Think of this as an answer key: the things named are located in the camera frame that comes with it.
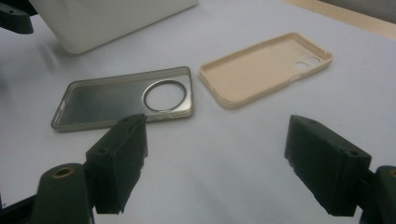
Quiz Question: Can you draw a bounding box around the white plastic bin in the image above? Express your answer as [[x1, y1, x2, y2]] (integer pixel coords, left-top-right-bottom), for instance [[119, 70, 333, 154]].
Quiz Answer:
[[28, 0, 200, 56]]

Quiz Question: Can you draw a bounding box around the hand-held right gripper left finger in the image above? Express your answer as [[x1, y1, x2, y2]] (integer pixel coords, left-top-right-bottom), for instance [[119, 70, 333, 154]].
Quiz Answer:
[[85, 113, 149, 216]]

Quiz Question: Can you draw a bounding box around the white table mat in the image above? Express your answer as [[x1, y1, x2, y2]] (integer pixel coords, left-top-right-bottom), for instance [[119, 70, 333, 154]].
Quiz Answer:
[[0, 0, 396, 224]]

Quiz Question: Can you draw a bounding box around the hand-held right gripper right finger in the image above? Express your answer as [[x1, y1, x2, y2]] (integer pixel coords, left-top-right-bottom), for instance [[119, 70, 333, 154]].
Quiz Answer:
[[283, 114, 373, 217]]

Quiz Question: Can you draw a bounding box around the beige phone case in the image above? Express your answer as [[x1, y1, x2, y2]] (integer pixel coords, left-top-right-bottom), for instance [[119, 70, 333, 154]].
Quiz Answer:
[[199, 32, 334, 110]]

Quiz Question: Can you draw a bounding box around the grey phone stand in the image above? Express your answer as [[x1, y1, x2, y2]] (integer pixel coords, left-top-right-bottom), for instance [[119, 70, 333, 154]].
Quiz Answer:
[[50, 65, 195, 133]]

